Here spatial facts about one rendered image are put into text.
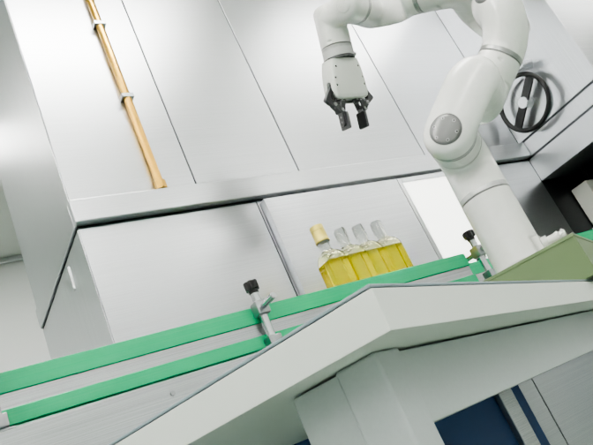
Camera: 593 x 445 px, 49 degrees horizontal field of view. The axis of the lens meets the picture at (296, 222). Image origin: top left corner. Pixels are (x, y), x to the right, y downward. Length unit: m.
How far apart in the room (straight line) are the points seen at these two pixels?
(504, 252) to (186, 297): 0.71
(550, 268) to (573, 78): 1.36
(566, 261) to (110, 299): 0.91
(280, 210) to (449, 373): 1.14
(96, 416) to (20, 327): 3.57
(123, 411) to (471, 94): 0.78
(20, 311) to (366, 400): 4.22
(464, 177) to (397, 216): 0.65
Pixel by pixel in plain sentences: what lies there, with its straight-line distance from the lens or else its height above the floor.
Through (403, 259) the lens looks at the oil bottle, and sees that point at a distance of 1.59.
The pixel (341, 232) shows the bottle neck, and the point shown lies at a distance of 1.55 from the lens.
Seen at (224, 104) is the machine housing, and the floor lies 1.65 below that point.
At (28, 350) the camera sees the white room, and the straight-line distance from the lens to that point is 4.54.
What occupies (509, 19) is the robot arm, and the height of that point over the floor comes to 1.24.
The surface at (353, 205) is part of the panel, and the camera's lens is 1.81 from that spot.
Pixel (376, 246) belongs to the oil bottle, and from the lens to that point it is 1.57.
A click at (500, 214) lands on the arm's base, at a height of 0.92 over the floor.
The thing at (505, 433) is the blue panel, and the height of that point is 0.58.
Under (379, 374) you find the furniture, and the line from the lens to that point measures 0.49.
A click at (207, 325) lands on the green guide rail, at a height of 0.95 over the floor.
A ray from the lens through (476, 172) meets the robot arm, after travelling 1.25.
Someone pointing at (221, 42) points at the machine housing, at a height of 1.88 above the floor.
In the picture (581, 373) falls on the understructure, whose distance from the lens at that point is 2.12.
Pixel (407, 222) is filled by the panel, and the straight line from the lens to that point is 1.89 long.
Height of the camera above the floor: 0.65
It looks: 20 degrees up
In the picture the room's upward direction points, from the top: 25 degrees counter-clockwise
